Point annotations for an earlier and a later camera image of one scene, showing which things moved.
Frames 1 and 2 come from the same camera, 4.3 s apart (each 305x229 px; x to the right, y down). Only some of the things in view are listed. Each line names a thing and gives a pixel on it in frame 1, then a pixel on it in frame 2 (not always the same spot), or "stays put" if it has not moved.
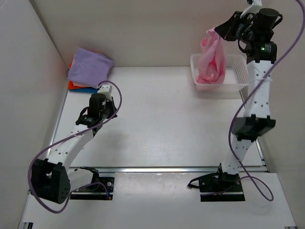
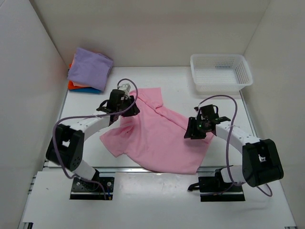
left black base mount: [97, 184] stays put
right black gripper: [226, 31] to [191, 132]
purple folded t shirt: [88, 68] stays put
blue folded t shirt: [91, 90] stays put
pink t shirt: [213, 60] to [156, 140]
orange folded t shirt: [71, 86] stays put
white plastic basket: [236, 76] stays put
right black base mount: [219, 186] stays put
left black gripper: [112, 102] to [134, 110]
